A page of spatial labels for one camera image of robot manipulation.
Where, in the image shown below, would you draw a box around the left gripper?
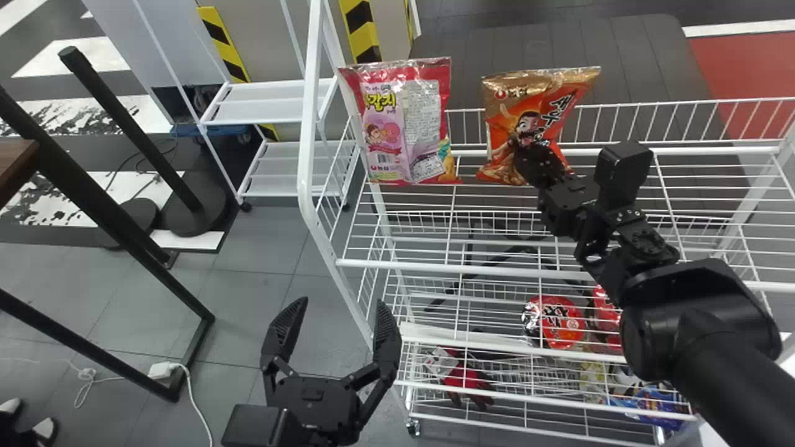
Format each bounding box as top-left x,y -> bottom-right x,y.
260,297 -> 403,447

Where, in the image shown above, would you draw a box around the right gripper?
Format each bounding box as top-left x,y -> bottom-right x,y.
513,142 -> 608,239

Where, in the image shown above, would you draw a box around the orange snack packet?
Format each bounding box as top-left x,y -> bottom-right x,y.
476,66 -> 602,187

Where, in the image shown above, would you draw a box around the red gloves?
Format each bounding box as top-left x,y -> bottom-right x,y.
425,346 -> 498,412

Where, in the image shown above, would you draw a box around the red snack packet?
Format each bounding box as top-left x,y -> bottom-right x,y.
338,56 -> 462,186

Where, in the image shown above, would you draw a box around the red noodle cup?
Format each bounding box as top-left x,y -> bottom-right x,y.
521,294 -> 586,350
589,284 -> 623,353

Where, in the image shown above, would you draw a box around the yellow snack packet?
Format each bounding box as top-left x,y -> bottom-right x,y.
579,360 -> 613,399

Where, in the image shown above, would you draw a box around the white shelf trolley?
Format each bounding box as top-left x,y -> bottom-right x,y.
129,0 -> 350,214

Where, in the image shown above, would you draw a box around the blue snack packet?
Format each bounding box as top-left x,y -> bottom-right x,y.
607,384 -> 691,433

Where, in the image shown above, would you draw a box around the brown side table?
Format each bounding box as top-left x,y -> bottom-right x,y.
0,86 -> 217,404

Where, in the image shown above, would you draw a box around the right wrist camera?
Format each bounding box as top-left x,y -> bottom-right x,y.
593,141 -> 655,212

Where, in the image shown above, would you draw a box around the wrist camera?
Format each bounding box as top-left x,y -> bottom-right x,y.
221,404 -> 294,447
593,141 -> 655,212

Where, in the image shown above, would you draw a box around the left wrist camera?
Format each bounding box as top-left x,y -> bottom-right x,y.
221,404 -> 294,447

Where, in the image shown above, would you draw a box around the white wire rack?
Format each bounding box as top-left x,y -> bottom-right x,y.
296,0 -> 795,447

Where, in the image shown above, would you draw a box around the white cable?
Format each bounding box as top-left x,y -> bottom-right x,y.
0,356 -> 214,447

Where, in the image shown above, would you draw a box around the yellow black striped post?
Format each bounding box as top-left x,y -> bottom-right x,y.
338,0 -> 383,64
197,6 -> 281,142

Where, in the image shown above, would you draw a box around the black post on round foot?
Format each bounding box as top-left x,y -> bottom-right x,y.
57,46 -> 232,238

